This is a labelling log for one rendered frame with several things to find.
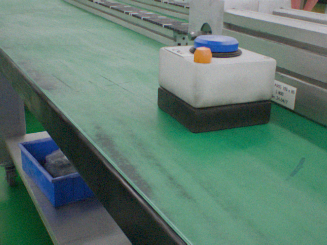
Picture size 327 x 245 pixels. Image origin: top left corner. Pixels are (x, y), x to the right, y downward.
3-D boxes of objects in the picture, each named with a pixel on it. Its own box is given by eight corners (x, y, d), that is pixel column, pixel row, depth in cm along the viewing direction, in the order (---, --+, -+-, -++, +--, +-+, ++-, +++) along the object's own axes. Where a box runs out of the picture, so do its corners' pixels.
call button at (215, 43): (185, 55, 41) (186, 34, 40) (222, 53, 42) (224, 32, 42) (206, 65, 37) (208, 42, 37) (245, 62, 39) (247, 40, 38)
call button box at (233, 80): (155, 106, 43) (157, 43, 41) (237, 97, 47) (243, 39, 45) (193, 134, 37) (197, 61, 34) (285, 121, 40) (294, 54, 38)
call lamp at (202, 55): (190, 60, 36) (190, 45, 36) (206, 59, 37) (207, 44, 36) (198, 63, 35) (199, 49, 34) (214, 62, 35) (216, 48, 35)
